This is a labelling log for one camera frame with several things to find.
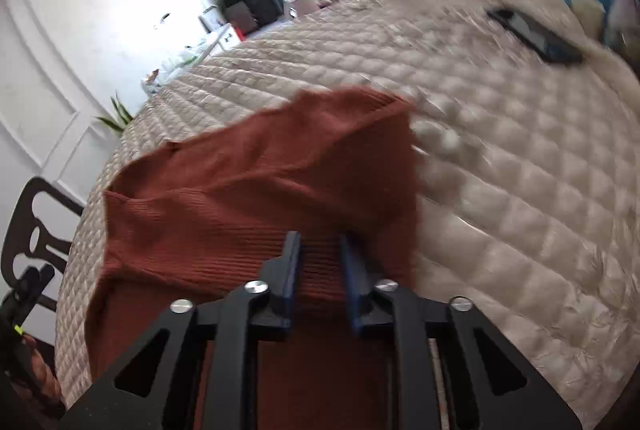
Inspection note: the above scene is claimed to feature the brown bag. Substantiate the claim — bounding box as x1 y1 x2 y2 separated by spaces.
225 4 259 34

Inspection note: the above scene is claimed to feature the cardboard box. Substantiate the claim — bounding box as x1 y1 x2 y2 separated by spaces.
285 0 326 18

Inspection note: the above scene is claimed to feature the green potted plant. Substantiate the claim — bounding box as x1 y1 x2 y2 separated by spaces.
95 94 136 136

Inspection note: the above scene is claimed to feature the rust knit sweater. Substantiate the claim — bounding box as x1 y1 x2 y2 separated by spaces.
85 86 426 430

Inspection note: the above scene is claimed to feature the white low cabinet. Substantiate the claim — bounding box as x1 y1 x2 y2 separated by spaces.
142 22 238 96

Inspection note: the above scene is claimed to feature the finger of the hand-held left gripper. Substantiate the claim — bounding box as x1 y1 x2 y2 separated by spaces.
14 264 56 311

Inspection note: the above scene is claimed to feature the beige quilted bedspread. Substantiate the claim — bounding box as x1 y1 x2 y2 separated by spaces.
54 0 640 430

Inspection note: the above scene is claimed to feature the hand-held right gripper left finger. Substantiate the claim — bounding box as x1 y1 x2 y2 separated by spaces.
59 231 303 430

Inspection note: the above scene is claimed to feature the black smartphone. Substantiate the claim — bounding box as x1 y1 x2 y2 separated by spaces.
486 7 585 66

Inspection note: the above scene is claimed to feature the dark chair with cutout back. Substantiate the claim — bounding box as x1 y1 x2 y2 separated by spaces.
0 176 85 311

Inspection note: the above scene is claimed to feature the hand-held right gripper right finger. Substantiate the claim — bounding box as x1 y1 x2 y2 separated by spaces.
340 234 583 430

